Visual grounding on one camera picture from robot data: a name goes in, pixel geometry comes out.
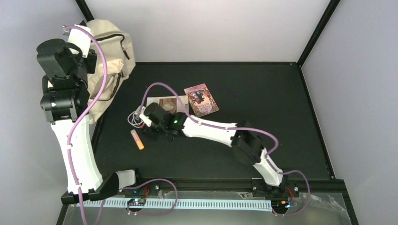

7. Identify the orange highlighter pen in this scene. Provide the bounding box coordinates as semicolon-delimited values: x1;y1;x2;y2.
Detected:
130;129;144;150

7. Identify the beige canvas backpack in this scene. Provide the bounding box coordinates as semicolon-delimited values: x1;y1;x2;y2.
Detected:
87;19;136;124

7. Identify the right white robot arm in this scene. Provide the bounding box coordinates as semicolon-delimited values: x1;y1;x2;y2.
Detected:
138;103;286;196

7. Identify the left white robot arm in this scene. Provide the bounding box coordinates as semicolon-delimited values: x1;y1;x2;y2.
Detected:
36;20;137;204

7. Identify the white coffee cover book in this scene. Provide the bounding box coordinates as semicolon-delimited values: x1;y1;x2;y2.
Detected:
146;96;189;114

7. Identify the pink illustrated paperback book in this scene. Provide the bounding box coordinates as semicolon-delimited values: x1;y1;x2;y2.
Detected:
184;83;219;117

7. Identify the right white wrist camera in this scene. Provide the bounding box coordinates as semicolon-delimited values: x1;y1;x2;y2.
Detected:
138;106;152;127

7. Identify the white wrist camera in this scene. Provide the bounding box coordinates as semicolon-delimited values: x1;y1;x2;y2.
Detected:
138;106;152;127
68;29;91;58

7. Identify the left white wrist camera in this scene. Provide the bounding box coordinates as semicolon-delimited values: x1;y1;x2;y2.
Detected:
68;29;91;58

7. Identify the white charger with cable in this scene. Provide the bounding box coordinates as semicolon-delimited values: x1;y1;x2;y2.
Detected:
127;106;145;128

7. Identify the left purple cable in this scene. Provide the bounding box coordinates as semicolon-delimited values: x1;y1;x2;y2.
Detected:
62;25;178;225

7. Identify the purple cable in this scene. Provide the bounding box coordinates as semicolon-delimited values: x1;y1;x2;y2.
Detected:
62;25;178;225
137;82;311;217

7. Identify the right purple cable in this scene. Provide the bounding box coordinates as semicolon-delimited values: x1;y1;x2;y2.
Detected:
137;82;311;217

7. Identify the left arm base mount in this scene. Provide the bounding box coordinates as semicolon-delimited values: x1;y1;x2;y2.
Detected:
118;179;162;197

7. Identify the black frame post left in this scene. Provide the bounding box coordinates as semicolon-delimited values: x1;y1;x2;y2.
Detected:
75;0;94;21

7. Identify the black frame post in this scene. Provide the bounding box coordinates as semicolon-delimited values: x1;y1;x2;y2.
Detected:
75;0;94;21
297;0;341;68

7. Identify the light blue slotted cable duct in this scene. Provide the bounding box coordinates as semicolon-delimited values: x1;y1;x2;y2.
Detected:
104;197;272;212

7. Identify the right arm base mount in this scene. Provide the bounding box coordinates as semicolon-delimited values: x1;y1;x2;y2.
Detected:
251;180;299;200

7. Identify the black frame post right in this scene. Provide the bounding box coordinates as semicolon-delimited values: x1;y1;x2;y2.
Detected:
297;0;341;68

